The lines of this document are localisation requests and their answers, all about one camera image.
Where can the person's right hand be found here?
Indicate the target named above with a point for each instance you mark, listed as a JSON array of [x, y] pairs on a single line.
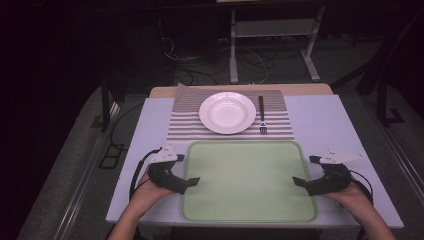
[[353, 200]]

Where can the white metal stand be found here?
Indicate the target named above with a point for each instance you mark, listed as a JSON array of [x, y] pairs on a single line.
[[273, 28]]

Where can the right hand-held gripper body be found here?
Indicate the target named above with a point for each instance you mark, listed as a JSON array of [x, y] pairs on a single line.
[[333, 180]]

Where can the dark slanted stand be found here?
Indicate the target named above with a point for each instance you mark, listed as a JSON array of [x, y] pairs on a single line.
[[383, 73]]

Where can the green tray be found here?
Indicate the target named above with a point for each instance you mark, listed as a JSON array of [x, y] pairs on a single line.
[[246, 186]]

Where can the white board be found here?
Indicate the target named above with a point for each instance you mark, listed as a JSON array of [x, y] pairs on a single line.
[[323, 123]]

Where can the person's left hand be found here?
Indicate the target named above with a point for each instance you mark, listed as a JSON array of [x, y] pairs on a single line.
[[146, 195]]

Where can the striped placemat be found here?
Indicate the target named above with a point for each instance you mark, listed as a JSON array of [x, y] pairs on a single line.
[[185, 126]]

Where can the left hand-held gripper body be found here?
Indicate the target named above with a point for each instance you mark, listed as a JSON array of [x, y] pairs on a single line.
[[163, 176]]

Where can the dark metal stand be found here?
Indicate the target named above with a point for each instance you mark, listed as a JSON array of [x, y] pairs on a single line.
[[106, 106]]

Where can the white round plate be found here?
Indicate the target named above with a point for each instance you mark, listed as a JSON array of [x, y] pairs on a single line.
[[227, 113]]

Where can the black floor frame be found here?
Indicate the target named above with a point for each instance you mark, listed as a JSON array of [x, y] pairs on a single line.
[[111, 156]]

